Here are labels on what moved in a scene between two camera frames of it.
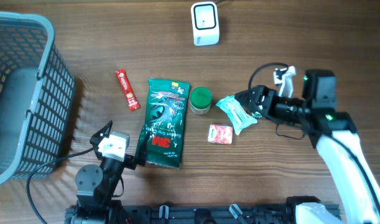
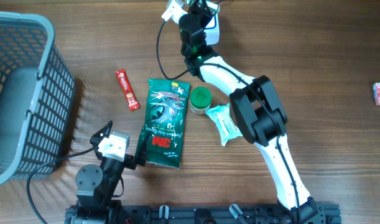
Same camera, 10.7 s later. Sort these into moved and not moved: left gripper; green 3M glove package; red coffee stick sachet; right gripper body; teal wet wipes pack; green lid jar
Moved: right gripper body; teal wet wipes pack
Not moved: green 3M glove package; red coffee stick sachet; green lid jar; left gripper
